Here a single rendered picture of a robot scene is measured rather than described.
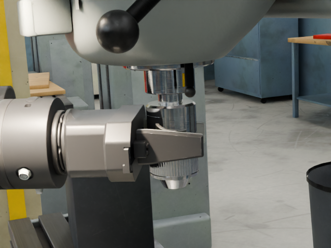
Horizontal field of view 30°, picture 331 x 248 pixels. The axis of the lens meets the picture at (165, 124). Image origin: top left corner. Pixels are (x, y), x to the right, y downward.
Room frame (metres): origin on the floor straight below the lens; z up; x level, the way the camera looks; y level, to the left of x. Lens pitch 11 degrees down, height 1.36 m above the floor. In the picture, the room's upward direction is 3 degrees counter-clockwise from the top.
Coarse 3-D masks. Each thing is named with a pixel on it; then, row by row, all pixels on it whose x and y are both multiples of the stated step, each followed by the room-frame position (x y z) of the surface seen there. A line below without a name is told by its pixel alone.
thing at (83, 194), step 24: (144, 168) 0.91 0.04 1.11; (72, 192) 0.89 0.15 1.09; (96, 192) 0.89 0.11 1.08; (120, 192) 0.90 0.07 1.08; (144, 192) 0.91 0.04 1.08; (72, 216) 0.94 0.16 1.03; (96, 216) 0.89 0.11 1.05; (120, 216) 0.90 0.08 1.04; (144, 216) 0.91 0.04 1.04; (72, 240) 1.01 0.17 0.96; (96, 240) 0.89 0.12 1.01; (120, 240) 0.90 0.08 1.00; (144, 240) 0.91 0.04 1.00
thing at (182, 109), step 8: (152, 104) 0.57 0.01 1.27; (160, 104) 0.56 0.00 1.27; (168, 104) 0.56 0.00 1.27; (176, 104) 0.56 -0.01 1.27; (184, 104) 0.56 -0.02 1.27; (192, 104) 0.56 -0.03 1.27; (152, 112) 0.56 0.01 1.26; (160, 112) 0.55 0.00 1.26; (168, 112) 0.55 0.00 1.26; (176, 112) 0.55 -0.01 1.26; (184, 112) 0.55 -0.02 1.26; (192, 112) 0.56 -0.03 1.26
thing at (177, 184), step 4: (160, 180) 0.57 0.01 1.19; (164, 180) 0.56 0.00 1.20; (176, 180) 0.56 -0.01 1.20; (180, 180) 0.56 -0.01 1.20; (184, 180) 0.56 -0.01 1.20; (188, 180) 0.57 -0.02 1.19; (164, 184) 0.56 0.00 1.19; (168, 184) 0.56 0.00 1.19; (172, 184) 0.56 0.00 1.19; (176, 184) 0.56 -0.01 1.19; (180, 184) 0.56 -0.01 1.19; (184, 184) 0.56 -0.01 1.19; (172, 188) 0.56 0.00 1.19; (176, 188) 0.56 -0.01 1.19
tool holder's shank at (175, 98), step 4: (160, 96) 0.57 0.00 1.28; (164, 96) 0.56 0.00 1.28; (168, 96) 0.56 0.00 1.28; (172, 96) 0.56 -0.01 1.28; (176, 96) 0.56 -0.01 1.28; (180, 96) 0.57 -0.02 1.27; (160, 100) 0.57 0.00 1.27; (164, 100) 0.56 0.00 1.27; (168, 100) 0.56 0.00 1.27; (172, 100) 0.56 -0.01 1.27; (176, 100) 0.56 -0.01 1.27; (180, 100) 0.57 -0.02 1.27
